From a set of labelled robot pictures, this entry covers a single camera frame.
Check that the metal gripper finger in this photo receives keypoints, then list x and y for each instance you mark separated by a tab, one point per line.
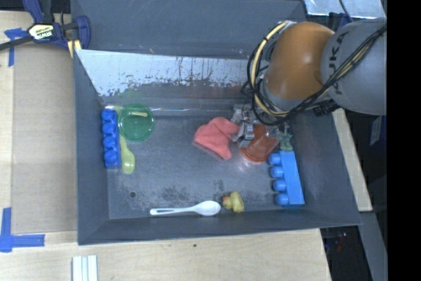
249	133
240	134

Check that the clear orange plastic cup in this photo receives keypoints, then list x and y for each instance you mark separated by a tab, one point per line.
260	148

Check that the pink cloth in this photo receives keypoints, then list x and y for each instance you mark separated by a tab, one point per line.
215	136

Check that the light blue studded toy block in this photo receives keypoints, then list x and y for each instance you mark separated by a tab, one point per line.
291	177

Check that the yellow rubber duck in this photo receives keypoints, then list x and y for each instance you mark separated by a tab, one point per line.
235	202

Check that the grey metal bin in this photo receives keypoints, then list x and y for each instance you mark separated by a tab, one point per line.
184	181

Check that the white plastic spoon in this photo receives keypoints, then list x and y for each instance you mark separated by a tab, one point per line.
205	208

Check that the clear green plastic cup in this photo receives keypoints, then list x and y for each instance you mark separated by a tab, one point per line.
136	125

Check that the yellow-green plastic spoon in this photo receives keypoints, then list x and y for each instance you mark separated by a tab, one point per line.
127	161

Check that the dark blue studded toy block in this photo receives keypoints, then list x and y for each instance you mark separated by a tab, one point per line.
110	141

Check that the pale wood board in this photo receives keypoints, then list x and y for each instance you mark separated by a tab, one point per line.
42	141

